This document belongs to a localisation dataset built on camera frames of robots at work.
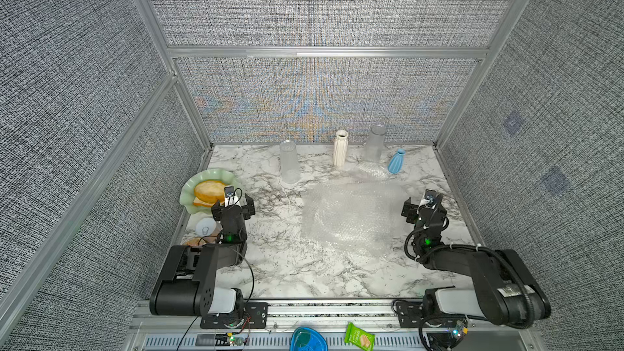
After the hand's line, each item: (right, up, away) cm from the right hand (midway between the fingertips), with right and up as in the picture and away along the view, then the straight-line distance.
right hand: (424, 195), depth 88 cm
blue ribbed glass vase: (-5, +12, +15) cm, 20 cm away
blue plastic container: (-42, -34, -26) cm, 60 cm away
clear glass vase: (-51, +8, +22) cm, 56 cm away
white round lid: (-79, -11, -3) cm, 80 cm away
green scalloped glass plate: (-90, -1, +7) cm, 91 cm away
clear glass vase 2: (-14, +18, +16) cm, 28 cm away
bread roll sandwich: (-81, 0, +6) cm, 82 cm away
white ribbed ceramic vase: (-29, +18, +14) cm, 37 cm away
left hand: (-69, 0, +1) cm, 69 cm away
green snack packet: (-27, -38, -19) cm, 51 cm away
